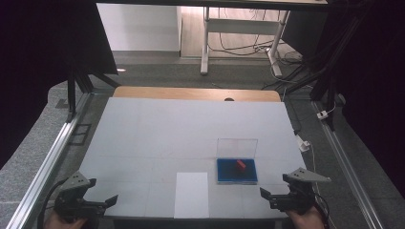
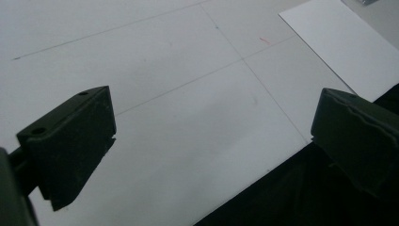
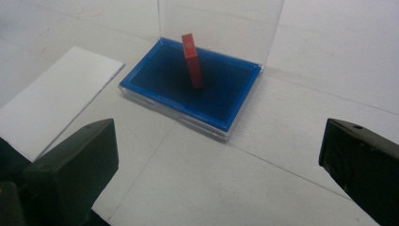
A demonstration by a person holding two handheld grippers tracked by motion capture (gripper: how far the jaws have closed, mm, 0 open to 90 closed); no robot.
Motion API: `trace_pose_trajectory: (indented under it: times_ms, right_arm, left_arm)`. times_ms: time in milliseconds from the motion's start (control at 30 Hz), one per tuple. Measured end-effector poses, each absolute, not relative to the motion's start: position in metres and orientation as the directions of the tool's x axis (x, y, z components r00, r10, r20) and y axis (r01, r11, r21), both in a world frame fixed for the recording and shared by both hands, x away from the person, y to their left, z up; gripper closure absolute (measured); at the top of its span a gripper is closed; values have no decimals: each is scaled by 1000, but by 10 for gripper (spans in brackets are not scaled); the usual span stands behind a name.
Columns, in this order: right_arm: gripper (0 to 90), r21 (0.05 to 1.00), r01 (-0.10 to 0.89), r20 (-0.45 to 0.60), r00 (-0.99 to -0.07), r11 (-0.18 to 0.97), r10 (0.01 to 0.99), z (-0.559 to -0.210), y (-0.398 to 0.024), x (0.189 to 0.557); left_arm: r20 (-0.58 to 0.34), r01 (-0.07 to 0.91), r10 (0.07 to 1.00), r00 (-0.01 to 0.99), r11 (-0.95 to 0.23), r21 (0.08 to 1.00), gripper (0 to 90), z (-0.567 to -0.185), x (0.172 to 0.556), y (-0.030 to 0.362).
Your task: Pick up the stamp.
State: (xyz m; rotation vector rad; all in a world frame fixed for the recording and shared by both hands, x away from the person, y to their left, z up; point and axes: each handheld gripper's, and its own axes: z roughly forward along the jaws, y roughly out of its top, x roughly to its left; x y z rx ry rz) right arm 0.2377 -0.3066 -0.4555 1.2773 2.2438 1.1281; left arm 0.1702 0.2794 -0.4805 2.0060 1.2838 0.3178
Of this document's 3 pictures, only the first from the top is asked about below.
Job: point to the white desk frame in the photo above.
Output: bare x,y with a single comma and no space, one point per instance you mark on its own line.
242,26

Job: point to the person's left hand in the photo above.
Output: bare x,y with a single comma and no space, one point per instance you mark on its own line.
60,223

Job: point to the white power adapter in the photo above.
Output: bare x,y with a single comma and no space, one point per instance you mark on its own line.
304,145

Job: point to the blue case with clear lid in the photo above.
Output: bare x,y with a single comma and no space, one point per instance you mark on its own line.
237,171

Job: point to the black metal stand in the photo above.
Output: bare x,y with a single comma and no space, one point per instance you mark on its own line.
71,95

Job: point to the red block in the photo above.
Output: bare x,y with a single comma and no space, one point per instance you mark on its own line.
241,165

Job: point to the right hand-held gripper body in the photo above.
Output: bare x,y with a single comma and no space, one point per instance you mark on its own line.
297,197

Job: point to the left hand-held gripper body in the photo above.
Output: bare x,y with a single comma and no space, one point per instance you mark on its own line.
72,203

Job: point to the person's right hand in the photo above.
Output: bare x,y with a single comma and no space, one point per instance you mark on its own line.
307,220

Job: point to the black curtain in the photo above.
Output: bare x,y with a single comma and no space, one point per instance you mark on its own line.
41,63
375,79

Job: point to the wooden table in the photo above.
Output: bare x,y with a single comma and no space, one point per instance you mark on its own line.
178,93

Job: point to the white paper sheet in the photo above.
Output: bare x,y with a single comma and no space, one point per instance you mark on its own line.
191,195

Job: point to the aluminium rail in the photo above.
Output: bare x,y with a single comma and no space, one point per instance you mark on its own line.
345,165
47,165

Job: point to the white plug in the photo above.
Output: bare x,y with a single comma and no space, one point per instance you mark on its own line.
322,114

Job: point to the white table cover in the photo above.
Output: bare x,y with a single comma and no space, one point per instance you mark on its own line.
153,140

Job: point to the white cabinet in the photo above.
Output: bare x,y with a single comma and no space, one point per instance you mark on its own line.
140,27

